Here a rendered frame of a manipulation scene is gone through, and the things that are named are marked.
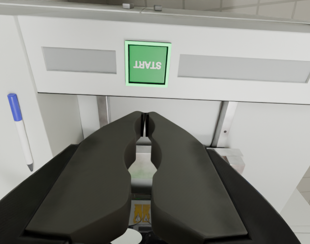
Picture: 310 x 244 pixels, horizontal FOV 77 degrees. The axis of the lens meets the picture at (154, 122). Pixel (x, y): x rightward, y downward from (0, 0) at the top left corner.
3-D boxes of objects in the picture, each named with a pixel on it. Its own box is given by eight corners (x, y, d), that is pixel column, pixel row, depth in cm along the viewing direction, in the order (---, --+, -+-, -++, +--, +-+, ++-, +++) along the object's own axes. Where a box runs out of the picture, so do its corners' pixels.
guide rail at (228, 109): (198, 220, 66) (199, 228, 64) (192, 219, 66) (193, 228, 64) (238, 76, 41) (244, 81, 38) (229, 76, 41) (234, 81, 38)
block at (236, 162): (231, 181, 48) (236, 190, 46) (217, 180, 48) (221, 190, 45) (240, 156, 44) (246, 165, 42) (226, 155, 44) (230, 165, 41)
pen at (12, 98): (33, 173, 33) (13, 96, 25) (27, 173, 32) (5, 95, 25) (36, 169, 33) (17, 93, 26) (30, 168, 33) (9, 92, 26)
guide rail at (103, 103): (118, 218, 65) (116, 227, 63) (111, 218, 65) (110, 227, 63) (107, 69, 39) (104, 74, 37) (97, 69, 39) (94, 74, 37)
